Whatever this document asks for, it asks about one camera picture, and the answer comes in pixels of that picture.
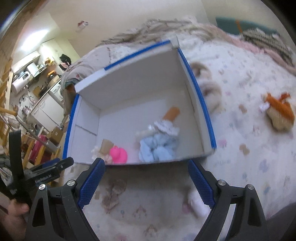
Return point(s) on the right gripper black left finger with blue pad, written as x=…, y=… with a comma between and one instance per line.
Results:
x=78, y=193

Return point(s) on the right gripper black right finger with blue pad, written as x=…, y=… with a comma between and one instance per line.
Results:
x=215, y=194

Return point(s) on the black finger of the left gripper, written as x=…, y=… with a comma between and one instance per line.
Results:
x=53, y=167

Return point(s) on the white socks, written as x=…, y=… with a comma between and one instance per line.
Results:
x=196, y=203

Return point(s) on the lace scrunchie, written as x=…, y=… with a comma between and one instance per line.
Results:
x=103, y=152

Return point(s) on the pink rubber duck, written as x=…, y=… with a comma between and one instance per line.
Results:
x=119, y=155

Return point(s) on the packaged lace item with label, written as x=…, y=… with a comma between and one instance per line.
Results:
x=164, y=126

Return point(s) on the orange soft tube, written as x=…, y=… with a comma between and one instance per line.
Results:
x=172, y=114

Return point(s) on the person's left hand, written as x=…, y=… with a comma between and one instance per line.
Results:
x=13, y=222

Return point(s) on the pink bag on floor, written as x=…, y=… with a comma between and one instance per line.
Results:
x=34, y=152

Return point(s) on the cardboard box on floor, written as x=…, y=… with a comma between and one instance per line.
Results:
x=55, y=136

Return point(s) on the white kitchen cabinet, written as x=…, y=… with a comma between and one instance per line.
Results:
x=47, y=113

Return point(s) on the light blue fluffy scrunchie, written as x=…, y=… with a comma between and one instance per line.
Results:
x=159, y=147

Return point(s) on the white washing machine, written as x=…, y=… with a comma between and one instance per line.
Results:
x=56, y=92

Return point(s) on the cream fluffy toy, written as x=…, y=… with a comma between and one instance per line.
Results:
x=144, y=134

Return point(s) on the white water heater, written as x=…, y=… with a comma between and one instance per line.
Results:
x=20, y=82

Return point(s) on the orange and beige plush toy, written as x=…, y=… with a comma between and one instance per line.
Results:
x=279, y=110

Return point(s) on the beige fluffy scrunchie on bed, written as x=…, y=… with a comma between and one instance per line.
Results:
x=210, y=89

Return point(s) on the white box blue edges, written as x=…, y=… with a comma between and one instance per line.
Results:
x=129, y=95

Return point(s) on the striped knitted throw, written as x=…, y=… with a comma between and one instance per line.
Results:
x=269, y=41

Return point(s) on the teal cushion orange stripe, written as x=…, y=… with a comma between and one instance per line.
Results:
x=236, y=27

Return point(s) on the beige crumpled blanket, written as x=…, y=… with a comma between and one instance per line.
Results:
x=154, y=30

